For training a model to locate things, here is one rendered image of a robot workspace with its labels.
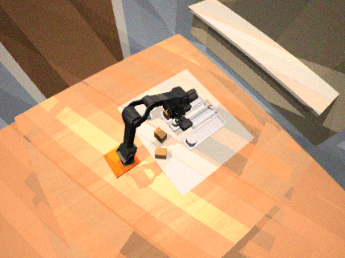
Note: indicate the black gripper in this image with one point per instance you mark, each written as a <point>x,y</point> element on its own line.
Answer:
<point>182,122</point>

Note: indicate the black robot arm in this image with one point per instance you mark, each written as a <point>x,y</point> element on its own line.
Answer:
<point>177,98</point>

